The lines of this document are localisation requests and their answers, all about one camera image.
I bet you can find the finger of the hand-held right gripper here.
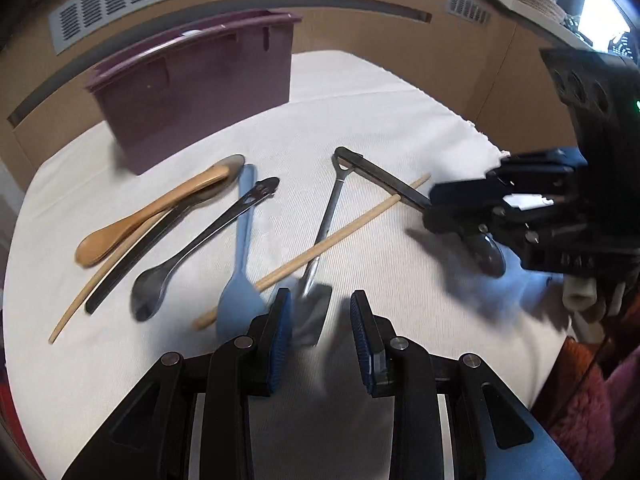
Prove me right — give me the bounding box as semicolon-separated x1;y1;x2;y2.
487;147;591;195
424;177;601;273

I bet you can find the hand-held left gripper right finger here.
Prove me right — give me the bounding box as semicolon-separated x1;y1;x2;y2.
350;290;535;480

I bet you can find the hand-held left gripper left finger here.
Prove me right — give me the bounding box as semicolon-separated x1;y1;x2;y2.
62;287;293;480

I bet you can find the blue silicone spatula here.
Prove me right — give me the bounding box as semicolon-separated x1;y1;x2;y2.
216;163;267;343

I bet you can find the wooden chopstick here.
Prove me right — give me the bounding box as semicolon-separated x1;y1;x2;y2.
48;209;173;345
193;174;432;331

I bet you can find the metal spatula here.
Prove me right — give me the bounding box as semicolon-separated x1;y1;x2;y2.
295;152;353;346

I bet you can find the metal spoon with hole handle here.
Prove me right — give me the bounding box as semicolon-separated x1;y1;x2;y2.
131;177;280;322

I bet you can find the black handle metal spoon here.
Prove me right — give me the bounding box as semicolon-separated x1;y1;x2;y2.
84;154;247;316

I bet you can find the wooden spoon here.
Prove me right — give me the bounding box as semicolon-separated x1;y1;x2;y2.
75;166;232;268

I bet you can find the purple plastic utensil container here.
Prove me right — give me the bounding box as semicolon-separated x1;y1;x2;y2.
84;10;303;177

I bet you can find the wicker basket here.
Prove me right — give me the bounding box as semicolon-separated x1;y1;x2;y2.
515;0;564;19

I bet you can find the small grey vent grille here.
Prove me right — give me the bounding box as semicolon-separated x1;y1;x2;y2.
446;0;492;25

